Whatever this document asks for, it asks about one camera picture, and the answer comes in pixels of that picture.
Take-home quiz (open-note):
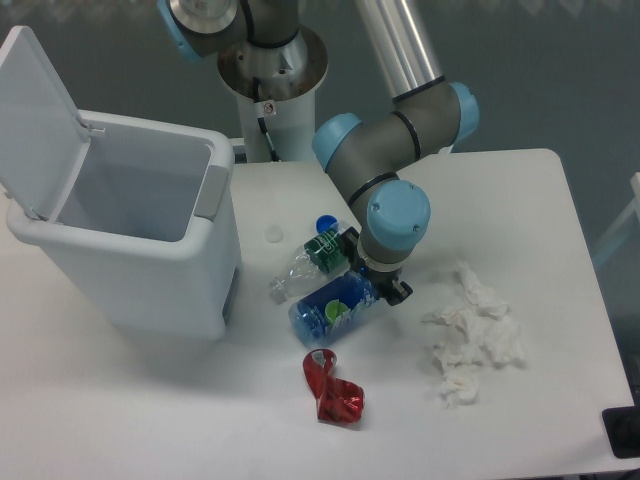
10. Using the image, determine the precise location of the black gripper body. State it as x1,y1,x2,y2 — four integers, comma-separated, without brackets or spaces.
350,256,402,295

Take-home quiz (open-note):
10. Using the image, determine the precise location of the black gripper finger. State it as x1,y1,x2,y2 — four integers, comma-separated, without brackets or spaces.
382,279,413,306
340,227,360,265

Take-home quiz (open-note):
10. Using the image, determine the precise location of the blue plastic bottle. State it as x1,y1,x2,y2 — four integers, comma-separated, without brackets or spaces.
288,271,380,345

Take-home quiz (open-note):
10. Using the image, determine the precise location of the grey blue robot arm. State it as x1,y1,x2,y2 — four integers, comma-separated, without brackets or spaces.
158,1,479,305

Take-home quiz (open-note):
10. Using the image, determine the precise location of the clear green label bottle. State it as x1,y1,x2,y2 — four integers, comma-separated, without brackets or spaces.
269,220,351,304

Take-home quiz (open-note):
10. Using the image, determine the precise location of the loose blue bottle cap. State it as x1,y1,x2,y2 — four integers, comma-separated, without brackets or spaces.
315,214,337,233

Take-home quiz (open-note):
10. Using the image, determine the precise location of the crumpled white tissue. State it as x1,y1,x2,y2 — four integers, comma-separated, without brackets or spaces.
422,260,526,409

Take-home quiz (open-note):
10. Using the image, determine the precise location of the crushed red can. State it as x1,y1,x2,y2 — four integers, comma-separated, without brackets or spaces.
302,348,365,426

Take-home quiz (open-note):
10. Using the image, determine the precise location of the white trash bin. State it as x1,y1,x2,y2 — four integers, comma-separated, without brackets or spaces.
8,112,241,340

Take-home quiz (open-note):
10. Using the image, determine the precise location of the black device at edge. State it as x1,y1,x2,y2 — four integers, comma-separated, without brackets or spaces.
602,406,639,459

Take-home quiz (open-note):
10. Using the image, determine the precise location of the white trash bin lid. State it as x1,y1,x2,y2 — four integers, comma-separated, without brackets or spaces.
1,26,91,221

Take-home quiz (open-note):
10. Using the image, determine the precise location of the black cable on pedestal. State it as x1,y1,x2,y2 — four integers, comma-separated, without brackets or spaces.
252,77,281,162

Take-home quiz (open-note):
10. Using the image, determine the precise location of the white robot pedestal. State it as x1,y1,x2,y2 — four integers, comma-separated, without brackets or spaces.
217,26,328,163

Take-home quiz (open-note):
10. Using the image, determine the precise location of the white bracket right edge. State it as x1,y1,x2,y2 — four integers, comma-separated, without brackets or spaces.
591,172,639,270

